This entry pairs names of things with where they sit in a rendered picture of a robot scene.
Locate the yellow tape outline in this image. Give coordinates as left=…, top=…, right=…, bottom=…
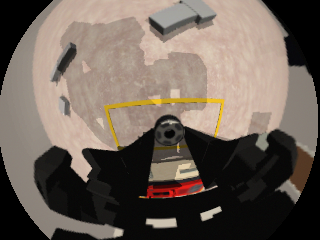
left=104, top=97, right=224, bottom=151

